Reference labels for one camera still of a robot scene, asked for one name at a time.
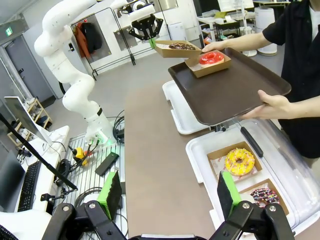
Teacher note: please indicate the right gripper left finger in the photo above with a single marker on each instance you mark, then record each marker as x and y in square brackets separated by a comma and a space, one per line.
[113, 195]

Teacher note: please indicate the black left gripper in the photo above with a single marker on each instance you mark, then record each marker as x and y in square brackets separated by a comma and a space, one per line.
[143, 23]

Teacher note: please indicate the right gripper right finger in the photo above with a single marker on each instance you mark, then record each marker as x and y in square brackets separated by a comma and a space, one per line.
[225, 195]

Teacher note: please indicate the brown cardboard donut box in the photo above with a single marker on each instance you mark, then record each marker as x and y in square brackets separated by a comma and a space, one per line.
[281, 190]
[216, 153]
[212, 71]
[175, 53]

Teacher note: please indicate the chocolate nut donut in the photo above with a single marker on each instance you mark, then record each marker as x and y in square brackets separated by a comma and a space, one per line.
[181, 46]

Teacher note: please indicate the red glazed donut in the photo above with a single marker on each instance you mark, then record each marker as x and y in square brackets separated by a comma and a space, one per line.
[203, 60]

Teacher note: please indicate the dark brown serving tray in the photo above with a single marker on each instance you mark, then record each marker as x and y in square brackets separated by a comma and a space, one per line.
[225, 97]

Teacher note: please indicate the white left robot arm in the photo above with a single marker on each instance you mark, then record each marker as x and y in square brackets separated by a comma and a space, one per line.
[75, 80]

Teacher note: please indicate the person's right forearm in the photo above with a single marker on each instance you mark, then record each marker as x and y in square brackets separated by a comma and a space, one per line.
[245, 41]

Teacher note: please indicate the person's left forearm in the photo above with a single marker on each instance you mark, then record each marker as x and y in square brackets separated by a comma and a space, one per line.
[305, 107]

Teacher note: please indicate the yellow sprinkle donut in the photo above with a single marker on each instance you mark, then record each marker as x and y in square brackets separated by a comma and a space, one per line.
[246, 165]

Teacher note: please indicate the white plastic donut container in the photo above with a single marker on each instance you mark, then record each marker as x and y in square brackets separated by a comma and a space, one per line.
[185, 117]
[197, 160]

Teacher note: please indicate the chocolate rainbow sprinkle donut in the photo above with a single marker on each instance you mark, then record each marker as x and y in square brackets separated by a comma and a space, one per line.
[271, 197]

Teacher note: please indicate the person's black shirt torso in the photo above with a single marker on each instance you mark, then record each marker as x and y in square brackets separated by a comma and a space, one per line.
[297, 62]

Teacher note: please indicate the person's right hand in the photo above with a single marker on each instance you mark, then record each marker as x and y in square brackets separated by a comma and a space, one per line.
[215, 46]

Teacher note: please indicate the person's left hand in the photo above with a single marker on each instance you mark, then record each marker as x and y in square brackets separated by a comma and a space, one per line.
[272, 105]

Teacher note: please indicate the black clothes rack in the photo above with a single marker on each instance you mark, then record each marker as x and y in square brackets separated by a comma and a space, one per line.
[131, 50]

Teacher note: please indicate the white box appliance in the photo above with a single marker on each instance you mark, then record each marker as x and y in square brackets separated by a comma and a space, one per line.
[177, 32]

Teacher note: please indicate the black rectangular box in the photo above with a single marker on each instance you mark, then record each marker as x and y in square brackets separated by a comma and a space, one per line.
[107, 163]

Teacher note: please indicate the yellow emergency stop button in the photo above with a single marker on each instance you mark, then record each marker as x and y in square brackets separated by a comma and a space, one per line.
[80, 153]

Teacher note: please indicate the black jacket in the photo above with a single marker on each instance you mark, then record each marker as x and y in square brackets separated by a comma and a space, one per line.
[93, 37]

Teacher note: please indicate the orange jacket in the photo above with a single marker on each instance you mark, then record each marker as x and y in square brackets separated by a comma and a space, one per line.
[81, 45]

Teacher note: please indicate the white office desk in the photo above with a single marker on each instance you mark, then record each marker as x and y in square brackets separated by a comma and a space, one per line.
[47, 170]

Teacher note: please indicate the white standing desk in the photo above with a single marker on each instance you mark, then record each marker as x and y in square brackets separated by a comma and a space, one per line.
[225, 21]

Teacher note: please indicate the black keyboard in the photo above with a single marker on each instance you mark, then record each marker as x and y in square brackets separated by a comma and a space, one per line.
[28, 187]

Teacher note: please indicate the black boom pole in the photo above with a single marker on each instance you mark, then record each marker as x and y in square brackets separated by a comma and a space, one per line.
[37, 155]

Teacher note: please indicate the black computer monitor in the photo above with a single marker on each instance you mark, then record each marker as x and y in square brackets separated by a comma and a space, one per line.
[10, 180]

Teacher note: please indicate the wooden shelf unit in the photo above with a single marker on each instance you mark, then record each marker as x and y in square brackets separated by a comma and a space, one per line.
[37, 110]

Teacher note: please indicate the silver computer monitor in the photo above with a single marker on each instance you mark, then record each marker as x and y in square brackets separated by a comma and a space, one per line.
[25, 117]

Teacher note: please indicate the white cylindrical air purifier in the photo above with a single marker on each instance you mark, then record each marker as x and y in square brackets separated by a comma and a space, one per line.
[266, 27]

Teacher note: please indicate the grey door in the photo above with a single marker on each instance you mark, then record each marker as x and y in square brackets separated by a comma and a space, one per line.
[27, 67]

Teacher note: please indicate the green exit sign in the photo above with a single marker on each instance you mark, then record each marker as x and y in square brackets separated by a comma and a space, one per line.
[8, 31]

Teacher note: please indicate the slotted metal base plate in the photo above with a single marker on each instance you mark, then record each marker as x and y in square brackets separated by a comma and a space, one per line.
[87, 177]

